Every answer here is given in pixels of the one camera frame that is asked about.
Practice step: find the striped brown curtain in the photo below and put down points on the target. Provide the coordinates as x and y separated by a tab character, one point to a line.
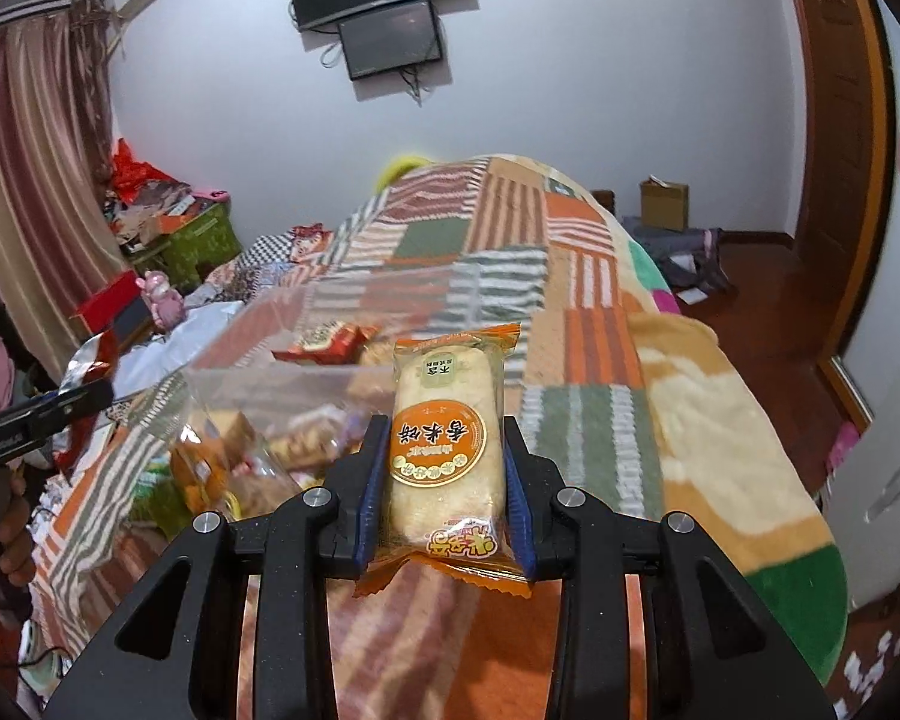
30	165

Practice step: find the dark blue box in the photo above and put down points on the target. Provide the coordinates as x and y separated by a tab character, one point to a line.
131	324

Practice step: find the clear plastic container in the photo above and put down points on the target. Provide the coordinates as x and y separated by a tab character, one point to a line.
270	349

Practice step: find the yellow foam tube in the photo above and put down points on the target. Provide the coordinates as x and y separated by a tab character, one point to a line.
397	165

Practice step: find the red gift box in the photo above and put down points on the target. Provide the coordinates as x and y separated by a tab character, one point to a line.
109	296

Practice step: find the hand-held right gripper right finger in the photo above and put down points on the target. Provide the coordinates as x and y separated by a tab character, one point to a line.
521	521

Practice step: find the green storage box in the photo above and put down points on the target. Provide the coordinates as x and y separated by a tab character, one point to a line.
195	240

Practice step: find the cardboard box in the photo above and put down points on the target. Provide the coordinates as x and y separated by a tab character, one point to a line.
664	206

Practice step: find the person's left hand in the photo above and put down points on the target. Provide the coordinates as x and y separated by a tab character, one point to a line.
15	540

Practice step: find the red plastic bag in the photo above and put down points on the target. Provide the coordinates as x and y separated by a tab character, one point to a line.
131	165

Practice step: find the checkered patchwork quilt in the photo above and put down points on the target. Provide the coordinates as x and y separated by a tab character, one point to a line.
270	270

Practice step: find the bread packet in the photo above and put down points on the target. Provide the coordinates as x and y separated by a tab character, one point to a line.
210	457

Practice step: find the clothes heap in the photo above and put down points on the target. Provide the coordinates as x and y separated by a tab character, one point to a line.
682	255

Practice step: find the small black monitor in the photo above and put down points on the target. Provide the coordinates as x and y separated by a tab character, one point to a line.
390	37

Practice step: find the orange rice cracker packet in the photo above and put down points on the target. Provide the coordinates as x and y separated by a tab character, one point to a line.
439	420

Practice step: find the wooden door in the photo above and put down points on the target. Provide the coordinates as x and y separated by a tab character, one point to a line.
840	127

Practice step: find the white panel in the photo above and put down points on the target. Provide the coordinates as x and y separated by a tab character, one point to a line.
892	495

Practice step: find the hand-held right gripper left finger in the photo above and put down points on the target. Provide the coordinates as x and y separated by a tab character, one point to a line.
367	499

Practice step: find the white plastic bag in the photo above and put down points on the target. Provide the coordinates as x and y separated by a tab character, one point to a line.
195	330

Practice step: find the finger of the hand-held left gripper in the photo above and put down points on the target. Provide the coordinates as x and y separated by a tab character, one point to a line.
82	399

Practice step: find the orange green patchwork blanket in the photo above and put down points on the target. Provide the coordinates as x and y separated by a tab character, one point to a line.
585	277

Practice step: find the pile of papers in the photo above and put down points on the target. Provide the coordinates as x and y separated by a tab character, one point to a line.
154	210

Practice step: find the orange red snack packet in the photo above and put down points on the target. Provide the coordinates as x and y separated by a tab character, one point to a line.
322	341

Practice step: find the pink rabbit figurine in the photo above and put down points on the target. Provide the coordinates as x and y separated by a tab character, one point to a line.
161	300

